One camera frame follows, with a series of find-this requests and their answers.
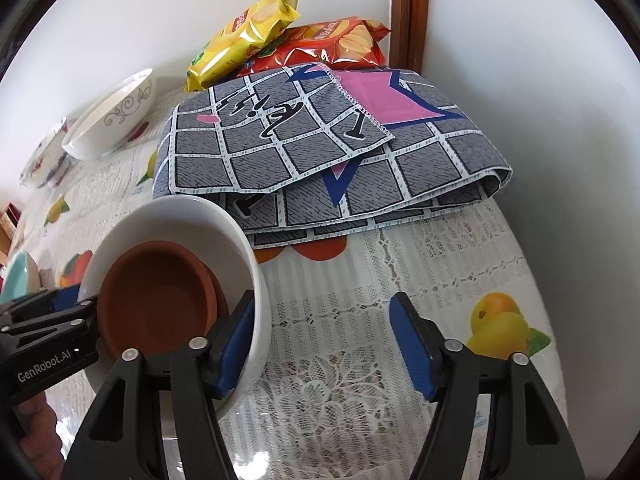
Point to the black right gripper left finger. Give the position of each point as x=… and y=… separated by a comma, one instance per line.
x=144, y=400

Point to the brown clay dish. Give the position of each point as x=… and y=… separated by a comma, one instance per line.
x=157, y=296

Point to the person's left hand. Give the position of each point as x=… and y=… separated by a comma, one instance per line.
x=41, y=444

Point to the teal bowl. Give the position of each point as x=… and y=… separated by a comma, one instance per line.
x=21, y=279

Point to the wooden side shelf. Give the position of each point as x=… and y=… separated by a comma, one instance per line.
x=10, y=216

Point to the blue crane pattern bowl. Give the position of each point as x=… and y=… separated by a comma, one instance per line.
x=49, y=162

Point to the large white bowl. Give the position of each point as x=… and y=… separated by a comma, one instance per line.
x=110, y=120

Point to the grey checked folded cloth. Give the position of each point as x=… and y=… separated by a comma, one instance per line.
x=303, y=153

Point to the yellow chip bag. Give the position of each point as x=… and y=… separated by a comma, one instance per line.
x=256, y=27

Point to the red chip bag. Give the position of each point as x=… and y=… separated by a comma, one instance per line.
x=343, y=44

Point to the brown wooden door frame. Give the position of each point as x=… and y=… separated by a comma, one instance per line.
x=408, y=26

